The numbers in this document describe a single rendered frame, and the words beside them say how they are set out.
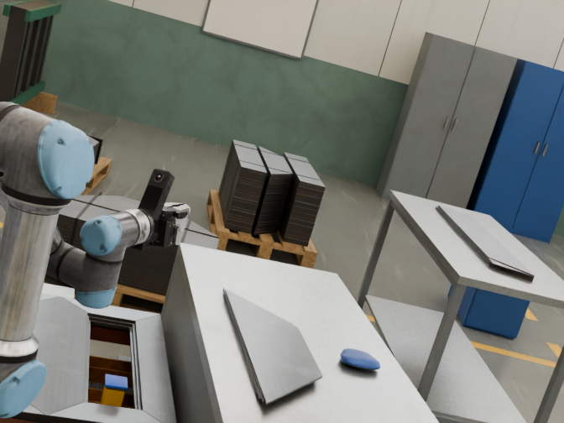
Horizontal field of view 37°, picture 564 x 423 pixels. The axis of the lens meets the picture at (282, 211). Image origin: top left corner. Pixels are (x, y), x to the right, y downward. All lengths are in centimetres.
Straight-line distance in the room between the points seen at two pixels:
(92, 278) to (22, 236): 30
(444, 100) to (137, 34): 364
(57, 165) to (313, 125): 906
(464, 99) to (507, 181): 111
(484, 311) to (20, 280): 525
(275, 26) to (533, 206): 368
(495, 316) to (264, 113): 479
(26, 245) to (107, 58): 899
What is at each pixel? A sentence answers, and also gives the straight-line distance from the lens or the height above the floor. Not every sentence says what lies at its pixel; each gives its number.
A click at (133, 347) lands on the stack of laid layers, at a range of 270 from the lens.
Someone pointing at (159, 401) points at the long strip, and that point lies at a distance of 241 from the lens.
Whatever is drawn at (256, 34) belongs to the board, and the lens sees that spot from 1023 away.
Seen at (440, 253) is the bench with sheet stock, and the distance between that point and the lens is 442.
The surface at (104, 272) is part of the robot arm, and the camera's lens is 174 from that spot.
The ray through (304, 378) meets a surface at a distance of 222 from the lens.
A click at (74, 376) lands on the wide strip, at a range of 244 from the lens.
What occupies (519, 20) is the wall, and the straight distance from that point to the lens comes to 1069.
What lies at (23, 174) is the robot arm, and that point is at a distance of 144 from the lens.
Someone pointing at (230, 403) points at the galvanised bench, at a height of 105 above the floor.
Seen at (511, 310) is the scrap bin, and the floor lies 23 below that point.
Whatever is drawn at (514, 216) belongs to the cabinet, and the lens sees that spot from 1040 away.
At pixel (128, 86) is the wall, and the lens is 1042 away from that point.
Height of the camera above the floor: 199
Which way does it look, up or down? 14 degrees down
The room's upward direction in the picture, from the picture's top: 16 degrees clockwise
